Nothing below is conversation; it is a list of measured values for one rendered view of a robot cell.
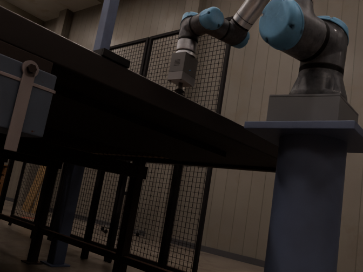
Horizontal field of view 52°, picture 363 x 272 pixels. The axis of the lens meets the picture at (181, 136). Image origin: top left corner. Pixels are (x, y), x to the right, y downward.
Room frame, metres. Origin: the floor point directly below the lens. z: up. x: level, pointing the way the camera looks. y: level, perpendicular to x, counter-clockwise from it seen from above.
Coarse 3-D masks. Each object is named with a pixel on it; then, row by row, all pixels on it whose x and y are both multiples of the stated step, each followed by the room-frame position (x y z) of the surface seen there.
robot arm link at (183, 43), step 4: (180, 40) 1.27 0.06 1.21; (184, 40) 1.26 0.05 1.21; (188, 40) 1.26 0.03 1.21; (192, 40) 1.26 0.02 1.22; (180, 44) 1.27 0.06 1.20; (184, 44) 1.26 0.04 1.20; (188, 44) 1.26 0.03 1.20; (192, 44) 1.27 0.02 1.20; (196, 44) 1.28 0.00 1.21; (180, 48) 1.27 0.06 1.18; (184, 48) 1.26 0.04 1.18; (188, 48) 1.26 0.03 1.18; (192, 48) 1.27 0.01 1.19; (196, 48) 1.29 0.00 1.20
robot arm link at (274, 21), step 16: (272, 0) 0.84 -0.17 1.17; (288, 0) 0.81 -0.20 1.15; (304, 0) 0.83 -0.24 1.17; (272, 16) 0.85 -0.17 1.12; (288, 16) 0.81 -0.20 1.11; (304, 16) 0.81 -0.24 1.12; (272, 32) 0.85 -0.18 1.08; (288, 32) 0.82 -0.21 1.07; (304, 32) 0.83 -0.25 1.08; (320, 32) 0.85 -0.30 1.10; (288, 48) 0.86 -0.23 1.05; (304, 48) 0.86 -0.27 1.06
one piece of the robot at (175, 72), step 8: (176, 56) 1.27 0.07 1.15; (184, 56) 1.25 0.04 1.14; (192, 56) 1.28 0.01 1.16; (176, 64) 1.27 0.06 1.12; (184, 64) 1.25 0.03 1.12; (192, 64) 1.29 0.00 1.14; (176, 72) 1.26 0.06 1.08; (184, 72) 1.25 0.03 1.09; (192, 72) 1.29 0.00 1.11; (168, 80) 1.33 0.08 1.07; (176, 80) 1.28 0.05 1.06; (184, 80) 1.26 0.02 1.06; (192, 80) 1.30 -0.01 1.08
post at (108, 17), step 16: (112, 0) 3.01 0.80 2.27; (112, 16) 3.04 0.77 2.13; (112, 32) 3.07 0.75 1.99; (96, 48) 3.03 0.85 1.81; (80, 176) 3.05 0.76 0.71; (64, 192) 3.03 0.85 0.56; (64, 208) 3.00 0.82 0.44; (64, 224) 3.01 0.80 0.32; (48, 256) 3.05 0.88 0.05; (64, 256) 3.06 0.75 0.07
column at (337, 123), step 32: (256, 128) 0.92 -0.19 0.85; (288, 128) 0.86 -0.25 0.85; (320, 128) 0.81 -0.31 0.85; (352, 128) 0.77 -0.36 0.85; (288, 160) 0.91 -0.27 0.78; (320, 160) 0.87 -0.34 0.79; (288, 192) 0.90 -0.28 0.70; (320, 192) 0.87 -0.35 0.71; (288, 224) 0.90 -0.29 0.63; (320, 224) 0.87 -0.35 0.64; (288, 256) 0.89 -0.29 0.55; (320, 256) 0.87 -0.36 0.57
